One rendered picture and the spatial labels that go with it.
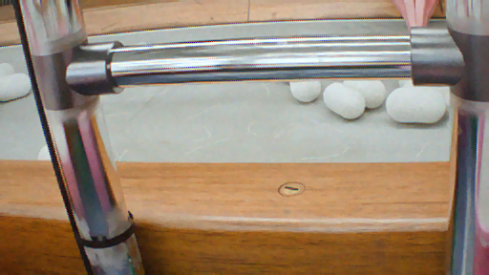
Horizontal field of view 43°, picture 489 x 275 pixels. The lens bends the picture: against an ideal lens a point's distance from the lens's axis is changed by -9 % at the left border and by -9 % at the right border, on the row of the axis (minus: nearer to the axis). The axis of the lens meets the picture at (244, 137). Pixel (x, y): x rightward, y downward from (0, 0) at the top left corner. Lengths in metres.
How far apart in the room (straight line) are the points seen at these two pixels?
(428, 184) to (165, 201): 0.12
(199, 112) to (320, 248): 0.20
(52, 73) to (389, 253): 0.15
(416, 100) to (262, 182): 0.12
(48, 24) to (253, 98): 0.24
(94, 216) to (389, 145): 0.18
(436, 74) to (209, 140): 0.22
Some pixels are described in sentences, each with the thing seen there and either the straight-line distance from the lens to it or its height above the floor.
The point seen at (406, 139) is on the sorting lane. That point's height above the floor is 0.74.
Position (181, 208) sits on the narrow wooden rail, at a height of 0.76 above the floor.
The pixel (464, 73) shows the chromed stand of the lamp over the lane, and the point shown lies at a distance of 0.20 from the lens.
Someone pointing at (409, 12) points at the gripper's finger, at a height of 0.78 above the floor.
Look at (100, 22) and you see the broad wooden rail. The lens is 0.69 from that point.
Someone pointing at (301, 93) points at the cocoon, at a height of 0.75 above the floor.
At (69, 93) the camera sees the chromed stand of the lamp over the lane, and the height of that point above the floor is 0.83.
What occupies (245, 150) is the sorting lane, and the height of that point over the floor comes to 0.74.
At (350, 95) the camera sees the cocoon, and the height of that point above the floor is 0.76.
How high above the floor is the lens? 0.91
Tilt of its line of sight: 26 degrees down
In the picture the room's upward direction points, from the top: 9 degrees counter-clockwise
